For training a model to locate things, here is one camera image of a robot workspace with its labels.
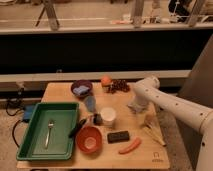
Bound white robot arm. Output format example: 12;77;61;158
128;76;213;171

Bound green plastic tray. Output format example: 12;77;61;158
16;102;79;161

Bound orange carrot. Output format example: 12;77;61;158
118;137;142;154

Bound black rectangular block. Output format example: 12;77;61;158
107;131;130;143

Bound white cup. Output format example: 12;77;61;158
100;107;116;127

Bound dark grape bunch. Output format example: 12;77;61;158
108;79;130;93

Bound small dark object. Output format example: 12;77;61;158
93;114;102;125

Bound orange fruit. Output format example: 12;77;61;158
101;76;112;87

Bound red bowl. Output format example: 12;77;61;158
75;126;102;154

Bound purple bowl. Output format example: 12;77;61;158
71;80;93;98

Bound blue sponge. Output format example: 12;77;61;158
73;85;89;95

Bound silver metal spoon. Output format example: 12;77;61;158
45;120;54;149

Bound blue power box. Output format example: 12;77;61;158
22;105;35;123

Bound black handled tool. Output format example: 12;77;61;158
69;119;87;138

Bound black cable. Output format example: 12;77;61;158
4;87;27;148

